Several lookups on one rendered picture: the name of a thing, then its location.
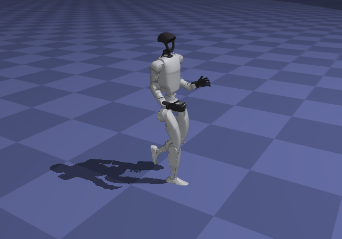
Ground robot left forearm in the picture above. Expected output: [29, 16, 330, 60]
[180, 77, 196, 91]

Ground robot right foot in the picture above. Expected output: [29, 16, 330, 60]
[166, 176, 189, 186]

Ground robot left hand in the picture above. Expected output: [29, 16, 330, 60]
[191, 76, 211, 89]

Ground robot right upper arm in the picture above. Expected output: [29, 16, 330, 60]
[150, 60, 164, 91]

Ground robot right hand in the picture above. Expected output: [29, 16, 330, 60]
[162, 100, 186, 112]

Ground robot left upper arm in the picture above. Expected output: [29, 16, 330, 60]
[175, 53, 183, 65]

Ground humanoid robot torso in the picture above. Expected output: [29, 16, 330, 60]
[157, 53, 181, 113]

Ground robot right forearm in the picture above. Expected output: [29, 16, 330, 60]
[150, 84, 166, 109]

